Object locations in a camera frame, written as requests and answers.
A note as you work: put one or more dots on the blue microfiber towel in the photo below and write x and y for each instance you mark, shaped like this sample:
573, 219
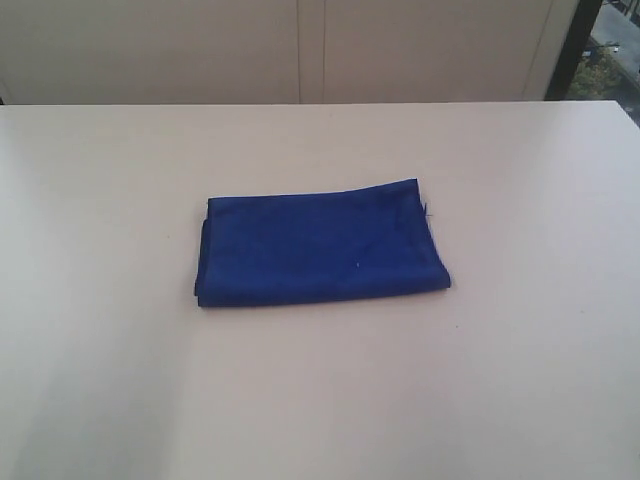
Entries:
314, 248

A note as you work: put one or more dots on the dark window frame post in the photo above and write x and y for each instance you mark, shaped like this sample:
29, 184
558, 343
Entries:
577, 36

